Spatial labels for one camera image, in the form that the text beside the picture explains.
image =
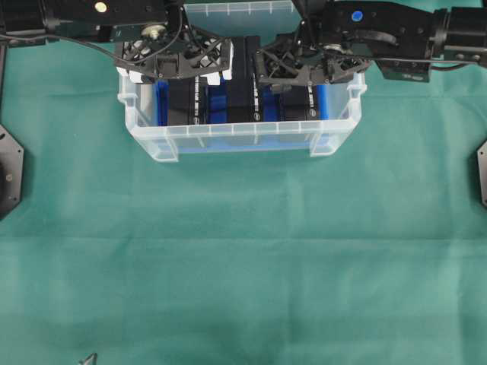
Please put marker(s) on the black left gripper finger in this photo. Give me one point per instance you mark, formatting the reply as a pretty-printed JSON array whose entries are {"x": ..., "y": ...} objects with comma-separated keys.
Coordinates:
[{"x": 91, "y": 359}]

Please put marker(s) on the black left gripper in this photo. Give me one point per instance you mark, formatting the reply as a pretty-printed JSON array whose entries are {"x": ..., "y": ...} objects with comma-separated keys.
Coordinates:
[{"x": 159, "y": 55}]

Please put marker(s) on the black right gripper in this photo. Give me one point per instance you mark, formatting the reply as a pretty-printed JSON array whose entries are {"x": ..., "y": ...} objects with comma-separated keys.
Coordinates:
[{"x": 290, "y": 62}]

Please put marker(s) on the black realsense box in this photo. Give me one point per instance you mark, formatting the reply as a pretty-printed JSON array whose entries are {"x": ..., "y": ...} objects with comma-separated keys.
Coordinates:
[
  {"x": 187, "y": 102},
  {"x": 242, "y": 93},
  {"x": 299, "y": 104}
]

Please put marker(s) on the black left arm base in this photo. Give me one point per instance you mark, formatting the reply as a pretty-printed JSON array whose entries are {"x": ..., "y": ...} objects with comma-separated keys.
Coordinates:
[{"x": 12, "y": 162}]

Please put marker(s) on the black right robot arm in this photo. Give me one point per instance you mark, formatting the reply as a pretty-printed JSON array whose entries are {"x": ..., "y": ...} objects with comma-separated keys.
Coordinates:
[{"x": 336, "y": 40}]

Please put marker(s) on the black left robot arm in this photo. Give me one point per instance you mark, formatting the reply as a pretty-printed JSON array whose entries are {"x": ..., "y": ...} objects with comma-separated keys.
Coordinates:
[{"x": 83, "y": 15}]

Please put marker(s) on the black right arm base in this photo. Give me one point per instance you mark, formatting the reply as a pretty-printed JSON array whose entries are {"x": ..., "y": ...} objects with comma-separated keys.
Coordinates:
[{"x": 482, "y": 167}]

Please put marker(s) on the clear plastic storage case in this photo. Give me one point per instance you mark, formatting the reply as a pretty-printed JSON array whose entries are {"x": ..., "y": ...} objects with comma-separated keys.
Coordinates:
[{"x": 262, "y": 19}]

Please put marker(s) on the blue foam insert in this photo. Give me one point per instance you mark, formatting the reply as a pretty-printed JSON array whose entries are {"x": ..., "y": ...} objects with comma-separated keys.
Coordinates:
[{"x": 219, "y": 135}]

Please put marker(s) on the green table cloth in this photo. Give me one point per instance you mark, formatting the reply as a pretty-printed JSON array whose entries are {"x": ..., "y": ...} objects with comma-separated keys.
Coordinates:
[{"x": 375, "y": 255}]

